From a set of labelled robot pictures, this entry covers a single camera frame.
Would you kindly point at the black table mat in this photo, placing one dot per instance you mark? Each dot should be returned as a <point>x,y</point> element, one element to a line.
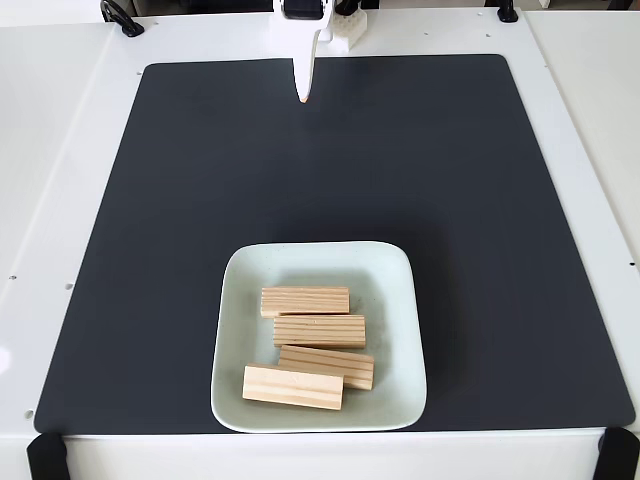
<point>150,300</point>

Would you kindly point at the grooved wooden block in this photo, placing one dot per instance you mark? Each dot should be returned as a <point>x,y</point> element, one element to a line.
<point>292,389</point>
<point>305,300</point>
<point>355,370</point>
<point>320,331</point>

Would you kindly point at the black clamp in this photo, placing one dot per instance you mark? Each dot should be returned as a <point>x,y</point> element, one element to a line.
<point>507,11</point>
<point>120,17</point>
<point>348,6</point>

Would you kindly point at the pale green square plate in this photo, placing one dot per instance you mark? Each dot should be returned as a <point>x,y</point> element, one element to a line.
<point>390,300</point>

